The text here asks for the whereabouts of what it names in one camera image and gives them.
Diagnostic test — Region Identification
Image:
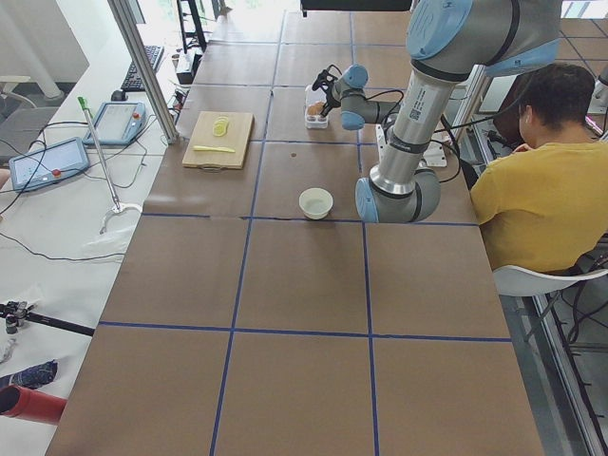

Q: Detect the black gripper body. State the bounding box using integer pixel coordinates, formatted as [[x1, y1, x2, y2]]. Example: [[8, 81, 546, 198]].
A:
[[313, 66, 342, 114]]

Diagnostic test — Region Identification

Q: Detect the clear plastic egg box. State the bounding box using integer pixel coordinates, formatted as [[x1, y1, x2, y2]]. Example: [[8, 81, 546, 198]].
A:
[[304, 85, 329, 129]]

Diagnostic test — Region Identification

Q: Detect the brown egg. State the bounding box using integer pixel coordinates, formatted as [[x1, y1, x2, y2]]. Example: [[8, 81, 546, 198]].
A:
[[307, 104, 323, 115]]

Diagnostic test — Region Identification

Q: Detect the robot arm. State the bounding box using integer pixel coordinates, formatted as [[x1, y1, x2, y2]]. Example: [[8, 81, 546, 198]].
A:
[[312, 1, 561, 223]]

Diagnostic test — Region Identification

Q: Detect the wooden cutting board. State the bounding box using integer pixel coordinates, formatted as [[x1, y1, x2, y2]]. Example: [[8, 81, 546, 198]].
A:
[[181, 111, 254, 169]]

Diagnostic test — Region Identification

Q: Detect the lemon slice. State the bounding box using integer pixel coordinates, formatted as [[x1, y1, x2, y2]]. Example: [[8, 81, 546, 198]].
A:
[[212, 116, 230, 138]]

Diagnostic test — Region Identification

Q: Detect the white paper bowl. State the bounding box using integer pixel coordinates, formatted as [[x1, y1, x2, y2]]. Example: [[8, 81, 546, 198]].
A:
[[298, 187, 333, 219]]

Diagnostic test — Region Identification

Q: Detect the yellow plastic knife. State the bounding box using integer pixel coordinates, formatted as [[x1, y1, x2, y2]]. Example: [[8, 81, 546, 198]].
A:
[[193, 145, 236, 153]]

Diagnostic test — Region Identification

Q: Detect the black keyboard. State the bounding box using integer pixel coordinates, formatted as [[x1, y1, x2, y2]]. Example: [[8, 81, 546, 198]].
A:
[[120, 45, 165, 92]]

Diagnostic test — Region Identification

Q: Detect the blue teach pendant far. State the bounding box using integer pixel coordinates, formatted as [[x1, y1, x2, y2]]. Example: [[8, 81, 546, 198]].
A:
[[93, 102, 146, 147]]

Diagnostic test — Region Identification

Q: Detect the blue teach pendant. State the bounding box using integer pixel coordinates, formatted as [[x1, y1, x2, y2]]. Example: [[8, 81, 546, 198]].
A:
[[93, 102, 146, 147], [9, 138, 89, 192]]

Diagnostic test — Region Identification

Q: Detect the person in yellow shirt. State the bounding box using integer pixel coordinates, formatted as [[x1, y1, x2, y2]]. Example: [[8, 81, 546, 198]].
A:
[[470, 64, 607, 274]]

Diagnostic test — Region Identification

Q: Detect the grabber stick green tip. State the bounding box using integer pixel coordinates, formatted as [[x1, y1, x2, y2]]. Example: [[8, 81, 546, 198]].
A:
[[77, 96, 143, 235]]

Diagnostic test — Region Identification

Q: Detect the white chair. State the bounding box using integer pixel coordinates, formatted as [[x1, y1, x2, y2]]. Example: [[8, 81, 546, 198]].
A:
[[493, 265, 607, 297]]

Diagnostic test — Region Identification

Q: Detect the blue teach pendant near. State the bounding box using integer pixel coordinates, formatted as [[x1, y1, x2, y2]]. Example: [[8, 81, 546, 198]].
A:
[[9, 138, 89, 192]]

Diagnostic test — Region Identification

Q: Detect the black tripod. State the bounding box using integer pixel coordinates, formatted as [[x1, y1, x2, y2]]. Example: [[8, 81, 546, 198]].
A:
[[1, 301, 95, 336]]

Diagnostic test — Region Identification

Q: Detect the red cylinder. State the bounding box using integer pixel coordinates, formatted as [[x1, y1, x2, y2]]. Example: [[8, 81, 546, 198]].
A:
[[1, 385, 67, 425]]

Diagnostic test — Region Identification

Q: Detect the aluminium frame post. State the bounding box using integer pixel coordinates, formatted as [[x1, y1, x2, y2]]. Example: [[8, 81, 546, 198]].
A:
[[107, 0, 180, 144]]

